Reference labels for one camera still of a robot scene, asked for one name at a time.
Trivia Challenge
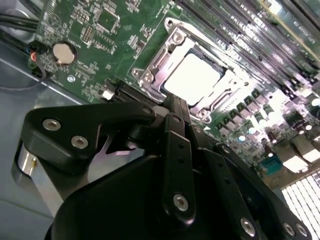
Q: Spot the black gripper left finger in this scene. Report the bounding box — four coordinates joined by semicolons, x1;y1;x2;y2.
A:
11;95;198;225

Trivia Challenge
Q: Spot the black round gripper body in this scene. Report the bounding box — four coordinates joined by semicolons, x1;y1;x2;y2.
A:
44;153;241;240

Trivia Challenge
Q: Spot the metal socket cover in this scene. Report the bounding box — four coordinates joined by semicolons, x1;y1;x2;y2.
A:
138;26;251;113

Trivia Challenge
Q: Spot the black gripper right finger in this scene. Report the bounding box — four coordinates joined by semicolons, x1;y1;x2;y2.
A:
178;96;315;240

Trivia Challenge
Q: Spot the thin metal locking lever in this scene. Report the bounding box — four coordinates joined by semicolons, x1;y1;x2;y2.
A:
208;83;245;113

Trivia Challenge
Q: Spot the silver CPU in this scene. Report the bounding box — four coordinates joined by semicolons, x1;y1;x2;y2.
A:
162;51;227;107

